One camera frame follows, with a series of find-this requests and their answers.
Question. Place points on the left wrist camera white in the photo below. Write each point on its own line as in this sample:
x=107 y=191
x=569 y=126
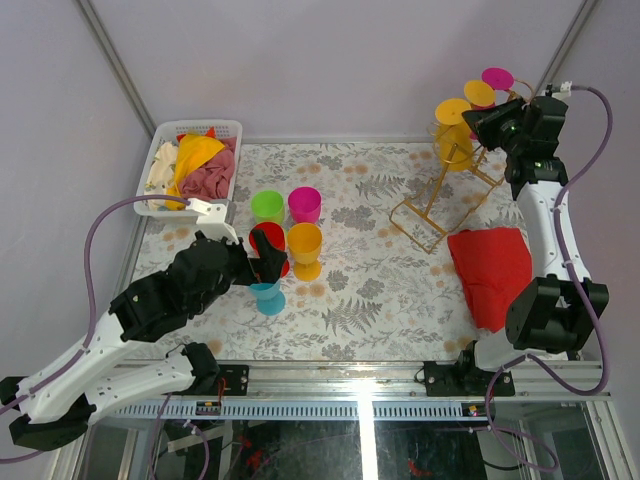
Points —
x=214 y=219

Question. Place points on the yellow wine glass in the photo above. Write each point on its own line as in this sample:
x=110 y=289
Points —
x=480 y=94
x=452 y=139
x=305 y=241

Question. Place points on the teal plastic wine glass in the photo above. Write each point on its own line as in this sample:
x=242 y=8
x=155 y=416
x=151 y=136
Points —
x=270 y=300

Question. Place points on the aluminium front rail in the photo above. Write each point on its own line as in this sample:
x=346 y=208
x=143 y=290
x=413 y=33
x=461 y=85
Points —
x=395 y=379

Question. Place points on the magenta plastic wine glass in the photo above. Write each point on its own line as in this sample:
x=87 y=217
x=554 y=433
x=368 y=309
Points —
x=305 y=204

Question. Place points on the slotted grey cable duct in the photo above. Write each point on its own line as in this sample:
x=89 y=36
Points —
x=245 y=409

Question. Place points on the cream floral cloth in basket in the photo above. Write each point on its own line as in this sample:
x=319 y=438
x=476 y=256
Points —
x=161 y=175

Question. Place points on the pink cloth in basket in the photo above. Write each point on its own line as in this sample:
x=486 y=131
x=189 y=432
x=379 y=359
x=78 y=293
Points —
x=212 y=181

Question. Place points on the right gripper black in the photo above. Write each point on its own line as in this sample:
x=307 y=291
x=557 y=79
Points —
x=486 y=121

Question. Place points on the green plastic wine glass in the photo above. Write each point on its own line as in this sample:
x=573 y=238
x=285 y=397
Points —
x=268 y=206

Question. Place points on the gold wire glass rack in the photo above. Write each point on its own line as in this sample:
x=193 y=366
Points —
x=447 y=199

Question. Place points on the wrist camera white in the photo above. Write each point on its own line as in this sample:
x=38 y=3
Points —
x=560 y=91
x=214 y=219

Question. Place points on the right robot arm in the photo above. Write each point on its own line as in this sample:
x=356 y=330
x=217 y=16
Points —
x=561 y=307

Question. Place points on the yellow cloth in basket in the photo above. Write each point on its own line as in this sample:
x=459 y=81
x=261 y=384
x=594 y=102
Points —
x=194 y=151

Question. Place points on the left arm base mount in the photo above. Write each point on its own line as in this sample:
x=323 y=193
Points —
x=220 y=377

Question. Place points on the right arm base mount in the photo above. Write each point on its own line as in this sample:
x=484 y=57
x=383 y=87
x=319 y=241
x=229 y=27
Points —
x=450 y=377

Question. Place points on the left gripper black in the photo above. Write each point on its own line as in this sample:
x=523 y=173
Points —
x=267 y=268

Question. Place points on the rear magenta wine glass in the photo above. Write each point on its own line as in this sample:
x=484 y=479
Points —
x=498 y=78

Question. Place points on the red folded cloth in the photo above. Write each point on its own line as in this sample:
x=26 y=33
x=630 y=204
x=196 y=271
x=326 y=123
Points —
x=494 y=266

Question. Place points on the white plastic basket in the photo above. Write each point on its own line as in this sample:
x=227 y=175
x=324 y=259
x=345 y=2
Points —
x=167 y=208

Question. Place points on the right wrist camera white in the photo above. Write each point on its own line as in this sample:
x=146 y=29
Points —
x=560 y=91

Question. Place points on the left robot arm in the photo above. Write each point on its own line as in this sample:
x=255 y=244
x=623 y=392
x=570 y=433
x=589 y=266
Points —
x=57 y=405

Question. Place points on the red plastic wine glass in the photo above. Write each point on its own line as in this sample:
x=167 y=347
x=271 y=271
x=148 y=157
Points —
x=275 y=235

